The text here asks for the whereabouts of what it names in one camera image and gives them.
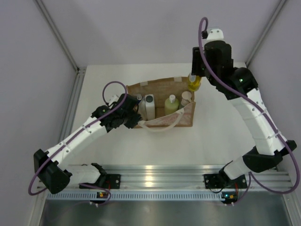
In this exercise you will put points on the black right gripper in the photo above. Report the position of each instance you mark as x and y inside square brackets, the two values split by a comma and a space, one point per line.
[197, 60]

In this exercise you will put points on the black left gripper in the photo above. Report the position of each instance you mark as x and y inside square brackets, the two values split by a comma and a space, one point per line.
[136, 118]

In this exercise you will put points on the orange bottle with blue cap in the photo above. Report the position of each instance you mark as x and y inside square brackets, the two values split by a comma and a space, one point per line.
[139, 98]

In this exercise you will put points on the white bottle with grey cap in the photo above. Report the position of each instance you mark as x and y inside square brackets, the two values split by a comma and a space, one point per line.
[147, 107]

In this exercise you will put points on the yellow bottle with red cap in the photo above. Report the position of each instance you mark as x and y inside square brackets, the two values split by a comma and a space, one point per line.
[194, 82]

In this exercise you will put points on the burlap canvas tote bag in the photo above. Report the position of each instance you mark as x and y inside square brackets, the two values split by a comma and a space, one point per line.
[161, 89]

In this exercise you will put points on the light green lotion bottle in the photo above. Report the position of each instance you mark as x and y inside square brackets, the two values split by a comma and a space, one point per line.
[171, 105]

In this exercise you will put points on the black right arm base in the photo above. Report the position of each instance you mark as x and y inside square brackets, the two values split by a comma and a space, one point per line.
[214, 181]

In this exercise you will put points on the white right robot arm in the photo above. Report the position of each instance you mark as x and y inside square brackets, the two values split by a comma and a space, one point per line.
[241, 89]

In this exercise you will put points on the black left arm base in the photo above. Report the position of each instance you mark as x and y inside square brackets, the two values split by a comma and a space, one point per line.
[108, 181]

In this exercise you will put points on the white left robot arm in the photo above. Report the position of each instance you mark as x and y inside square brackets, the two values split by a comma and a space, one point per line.
[53, 167]

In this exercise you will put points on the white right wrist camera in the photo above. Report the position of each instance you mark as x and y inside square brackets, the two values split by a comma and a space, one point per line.
[212, 34]

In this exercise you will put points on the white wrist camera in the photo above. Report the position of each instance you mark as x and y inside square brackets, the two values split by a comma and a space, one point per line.
[113, 99]
[212, 34]

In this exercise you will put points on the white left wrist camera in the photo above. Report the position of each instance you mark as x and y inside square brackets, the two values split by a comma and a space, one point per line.
[113, 99]

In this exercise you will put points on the aluminium mounting rail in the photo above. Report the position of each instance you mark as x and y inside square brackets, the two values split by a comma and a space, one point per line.
[171, 183]

